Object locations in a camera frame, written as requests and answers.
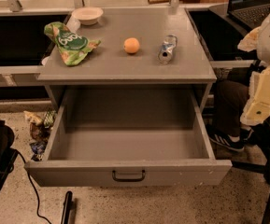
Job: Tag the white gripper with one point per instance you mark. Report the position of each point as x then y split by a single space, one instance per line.
257 108

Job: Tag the person's dark trouser leg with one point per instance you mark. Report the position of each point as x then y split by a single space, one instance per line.
230 98

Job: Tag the grey drawer cabinet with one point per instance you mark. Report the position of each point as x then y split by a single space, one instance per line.
110 64

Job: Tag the black cylindrical floor object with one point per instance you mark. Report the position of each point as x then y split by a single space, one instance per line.
66 207

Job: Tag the open grey top drawer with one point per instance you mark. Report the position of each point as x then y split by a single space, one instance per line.
98 131

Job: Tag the silver blue redbull can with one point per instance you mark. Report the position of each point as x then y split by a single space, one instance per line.
166 53

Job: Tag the white bowl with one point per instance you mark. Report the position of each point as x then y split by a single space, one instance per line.
88 15

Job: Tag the green chip bag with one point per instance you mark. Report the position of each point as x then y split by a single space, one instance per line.
73 48

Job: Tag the orange fruit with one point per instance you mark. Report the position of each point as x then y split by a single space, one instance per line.
131 45

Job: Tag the black laptop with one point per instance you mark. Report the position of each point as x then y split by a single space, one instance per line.
251 13

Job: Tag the wooden stick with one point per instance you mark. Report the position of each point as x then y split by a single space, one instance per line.
158 1

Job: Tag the pile of snack wrappers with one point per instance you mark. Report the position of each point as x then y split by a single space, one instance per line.
40 130

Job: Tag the black striped sneaker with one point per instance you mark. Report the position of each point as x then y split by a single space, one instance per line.
223 139

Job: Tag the black drawer handle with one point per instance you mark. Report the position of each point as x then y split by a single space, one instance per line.
128 176

